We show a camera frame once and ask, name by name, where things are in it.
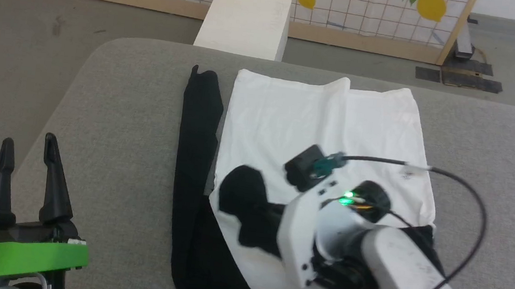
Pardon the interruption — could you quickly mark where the grey fabric sofa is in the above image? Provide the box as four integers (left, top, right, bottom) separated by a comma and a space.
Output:
0, 25, 515, 289

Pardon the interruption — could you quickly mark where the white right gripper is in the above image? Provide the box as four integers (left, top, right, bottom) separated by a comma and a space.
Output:
271, 171, 394, 289

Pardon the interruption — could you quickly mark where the grey metal stand post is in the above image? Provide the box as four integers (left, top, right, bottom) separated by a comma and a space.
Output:
453, 14, 480, 60

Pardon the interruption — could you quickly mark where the lemon print partition screen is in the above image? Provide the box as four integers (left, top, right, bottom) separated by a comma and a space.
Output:
0, 0, 479, 70

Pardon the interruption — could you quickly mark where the small black floor mat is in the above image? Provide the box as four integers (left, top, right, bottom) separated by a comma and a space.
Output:
414, 66, 443, 83

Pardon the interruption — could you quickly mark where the white and black t-shirt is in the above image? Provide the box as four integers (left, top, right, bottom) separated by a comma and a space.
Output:
162, 60, 465, 289

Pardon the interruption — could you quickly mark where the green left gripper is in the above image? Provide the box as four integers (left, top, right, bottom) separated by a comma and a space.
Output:
0, 128, 102, 289

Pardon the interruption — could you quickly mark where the white box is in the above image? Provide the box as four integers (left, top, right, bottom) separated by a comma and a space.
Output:
192, 0, 294, 63

